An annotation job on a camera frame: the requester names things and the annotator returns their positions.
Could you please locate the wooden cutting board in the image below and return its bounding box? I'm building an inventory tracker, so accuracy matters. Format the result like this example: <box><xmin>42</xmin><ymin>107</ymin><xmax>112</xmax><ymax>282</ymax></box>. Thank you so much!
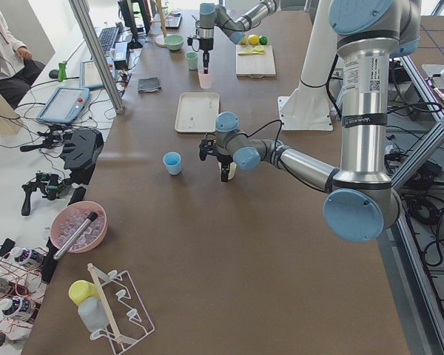
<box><xmin>235</xmin><ymin>45</ymin><xmax>276</xmax><ymax>78</ymax></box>

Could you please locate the white wire cup rack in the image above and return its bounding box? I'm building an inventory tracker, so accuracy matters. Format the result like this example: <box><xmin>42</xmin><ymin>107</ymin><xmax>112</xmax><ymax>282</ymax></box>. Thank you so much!
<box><xmin>87</xmin><ymin>263</ymin><xmax>155</xmax><ymax>354</ymax></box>

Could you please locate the black keyboard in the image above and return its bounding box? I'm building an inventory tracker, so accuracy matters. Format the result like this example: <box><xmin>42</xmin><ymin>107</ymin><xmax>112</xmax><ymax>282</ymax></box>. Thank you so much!
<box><xmin>98</xmin><ymin>27</ymin><xmax>119</xmax><ymax>53</ymax></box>

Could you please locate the metal tube with black cap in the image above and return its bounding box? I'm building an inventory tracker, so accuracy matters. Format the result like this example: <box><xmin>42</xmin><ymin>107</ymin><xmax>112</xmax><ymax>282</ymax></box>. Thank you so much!
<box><xmin>53</xmin><ymin>212</ymin><xmax>98</xmax><ymax>261</ymax></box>

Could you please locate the green bowl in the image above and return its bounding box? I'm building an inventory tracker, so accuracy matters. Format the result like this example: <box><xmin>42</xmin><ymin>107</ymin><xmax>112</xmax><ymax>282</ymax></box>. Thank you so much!
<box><xmin>164</xmin><ymin>34</ymin><xmax>184</xmax><ymax>51</ymax></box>

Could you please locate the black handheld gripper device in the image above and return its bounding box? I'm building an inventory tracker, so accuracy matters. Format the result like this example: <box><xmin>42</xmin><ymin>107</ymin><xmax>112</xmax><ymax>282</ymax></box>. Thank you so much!
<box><xmin>21</xmin><ymin>172</ymin><xmax>71</xmax><ymax>216</ymax></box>

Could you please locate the pink bowl with ice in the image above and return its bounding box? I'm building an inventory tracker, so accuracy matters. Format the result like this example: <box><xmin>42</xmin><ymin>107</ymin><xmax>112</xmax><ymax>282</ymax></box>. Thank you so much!
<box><xmin>50</xmin><ymin>200</ymin><xmax>109</xmax><ymax>254</ymax></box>

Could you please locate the translucent white cup on rack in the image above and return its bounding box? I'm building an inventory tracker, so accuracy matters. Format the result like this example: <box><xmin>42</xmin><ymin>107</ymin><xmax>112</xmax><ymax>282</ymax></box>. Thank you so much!
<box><xmin>78</xmin><ymin>297</ymin><xmax>110</xmax><ymax>333</ymax></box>

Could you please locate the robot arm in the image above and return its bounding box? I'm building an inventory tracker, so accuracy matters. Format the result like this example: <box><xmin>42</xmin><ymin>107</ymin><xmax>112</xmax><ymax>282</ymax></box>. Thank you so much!
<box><xmin>199</xmin><ymin>1</ymin><xmax>421</xmax><ymax>243</ymax></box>
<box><xmin>187</xmin><ymin>0</ymin><xmax>281</xmax><ymax>74</ymax></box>

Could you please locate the yellow cup on rack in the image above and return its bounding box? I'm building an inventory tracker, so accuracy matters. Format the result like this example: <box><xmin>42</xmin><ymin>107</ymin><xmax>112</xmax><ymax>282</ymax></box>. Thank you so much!
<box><xmin>68</xmin><ymin>280</ymin><xmax>99</xmax><ymax>306</ymax></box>

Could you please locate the black computer mouse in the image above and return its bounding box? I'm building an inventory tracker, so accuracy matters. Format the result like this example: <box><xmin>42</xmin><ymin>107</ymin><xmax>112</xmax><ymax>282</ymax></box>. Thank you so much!
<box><xmin>49</xmin><ymin>70</ymin><xmax>59</xmax><ymax>79</ymax></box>

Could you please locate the cream rabbit tray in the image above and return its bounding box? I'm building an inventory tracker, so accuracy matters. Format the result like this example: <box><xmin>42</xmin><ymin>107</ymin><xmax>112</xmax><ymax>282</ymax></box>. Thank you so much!
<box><xmin>174</xmin><ymin>92</ymin><xmax>220</xmax><ymax>133</ymax></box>

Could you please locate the green cup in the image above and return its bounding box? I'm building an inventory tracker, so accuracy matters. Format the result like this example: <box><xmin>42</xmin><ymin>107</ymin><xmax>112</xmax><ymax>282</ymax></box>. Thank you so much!
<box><xmin>185</xmin><ymin>52</ymin><xmax>198</xmax><ymax>70</ymax></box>

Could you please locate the pink cup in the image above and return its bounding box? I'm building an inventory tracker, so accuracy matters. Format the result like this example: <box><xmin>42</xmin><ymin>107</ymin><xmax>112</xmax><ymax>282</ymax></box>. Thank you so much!
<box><xmin>198</xmin><ymin>70</ymin><xmax>213</xmax><ymax>89</ymax></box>

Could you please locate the blue cup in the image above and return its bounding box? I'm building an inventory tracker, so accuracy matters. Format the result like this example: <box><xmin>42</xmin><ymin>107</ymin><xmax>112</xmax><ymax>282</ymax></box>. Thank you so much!
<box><xmin>163</xmin><ymin>152</ymin><xmax>182</xmax><ymax>175</ymax></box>

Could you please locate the wooden mug tree stand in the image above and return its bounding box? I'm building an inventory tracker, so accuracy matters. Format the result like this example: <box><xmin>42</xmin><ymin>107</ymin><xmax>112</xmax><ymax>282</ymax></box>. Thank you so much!
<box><xmin>151</xmin><ymin>0</ymin><xmax>167</xmax><ymax>48</ymax></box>

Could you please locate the person in white shirt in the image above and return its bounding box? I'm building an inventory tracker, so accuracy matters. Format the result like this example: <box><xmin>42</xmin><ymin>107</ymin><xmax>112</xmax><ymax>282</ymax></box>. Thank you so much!
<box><xmin>0</xmin><ymin>11</ymin><xmax>44</xmax><ymax>108</ymax></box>

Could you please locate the grey folded cloth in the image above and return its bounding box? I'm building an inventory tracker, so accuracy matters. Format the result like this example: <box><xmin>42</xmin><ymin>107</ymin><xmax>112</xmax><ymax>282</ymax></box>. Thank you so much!
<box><xmin>138</xmin><ymin>77</ymin><xmax>161</xmax><ymax>93</ymax></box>

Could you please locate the aluminium frame post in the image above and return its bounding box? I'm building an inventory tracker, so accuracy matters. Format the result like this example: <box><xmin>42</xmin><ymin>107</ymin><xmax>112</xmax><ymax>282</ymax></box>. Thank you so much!
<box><xmin>69</xmin><ymin>0</ymin><xmax>124</xmax><ymax>114</ymax></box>

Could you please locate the green lime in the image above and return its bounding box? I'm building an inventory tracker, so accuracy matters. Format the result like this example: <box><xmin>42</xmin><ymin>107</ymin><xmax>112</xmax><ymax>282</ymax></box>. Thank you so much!
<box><xmin>259</xmin><ymin>35</ymin><xmax>268</xmax><ymax>45</ymax></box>

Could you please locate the blue teach pendant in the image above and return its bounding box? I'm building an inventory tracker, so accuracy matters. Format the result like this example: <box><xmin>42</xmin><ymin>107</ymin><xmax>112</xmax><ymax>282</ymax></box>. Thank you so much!
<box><xmin>79</xmin><ymin>57</ymin><xmax>117</xmax><ymax>90</ymax></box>
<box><xmin>36</xmin><ymin>87</ymin><xmax>90</xmax><ymax>124</ymax></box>

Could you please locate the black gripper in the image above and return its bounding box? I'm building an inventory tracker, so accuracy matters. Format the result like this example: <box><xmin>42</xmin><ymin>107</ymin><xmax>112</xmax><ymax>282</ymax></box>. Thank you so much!
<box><xmin>199</xmin><ymin>133</ymin><xmax>234</xmax><ymax>182</ymax></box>
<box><xmin>187</xmin><ymin>35</ymin><xmax>213</xmax><ymax>74</ymax></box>

